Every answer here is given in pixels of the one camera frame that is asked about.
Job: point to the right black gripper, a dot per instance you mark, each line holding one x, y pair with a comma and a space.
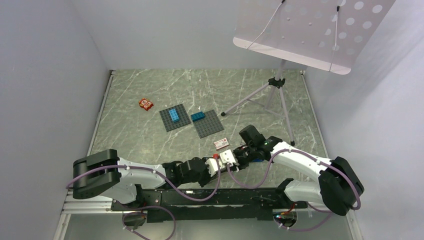
237, 161

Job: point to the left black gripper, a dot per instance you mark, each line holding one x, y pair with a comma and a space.
202, 182

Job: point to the red white staple box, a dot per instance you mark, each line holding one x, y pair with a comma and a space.
222, 143

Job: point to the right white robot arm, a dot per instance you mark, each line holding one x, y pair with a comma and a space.
333, 182

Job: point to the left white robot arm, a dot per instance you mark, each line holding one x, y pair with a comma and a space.
108, 175

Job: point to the right grey building baseplate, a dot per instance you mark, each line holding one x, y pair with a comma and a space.
208, 125

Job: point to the grey building baseplate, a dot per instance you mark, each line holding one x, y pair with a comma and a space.
168, 124
208, 125

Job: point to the left grey building baseplate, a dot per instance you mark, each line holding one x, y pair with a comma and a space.
168, 124

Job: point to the dark teal building brick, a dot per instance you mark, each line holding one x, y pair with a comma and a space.
197, 116

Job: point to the light blue building brick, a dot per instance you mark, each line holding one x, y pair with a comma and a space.
174, 116

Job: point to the red owl toy block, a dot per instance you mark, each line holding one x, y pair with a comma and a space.
145, 104

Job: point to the lavender music stand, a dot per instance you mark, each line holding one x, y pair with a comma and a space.
328, 35

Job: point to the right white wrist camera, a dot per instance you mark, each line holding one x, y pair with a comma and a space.
228, 158

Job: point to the black aluminium base frame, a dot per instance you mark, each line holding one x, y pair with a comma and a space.
160, 205

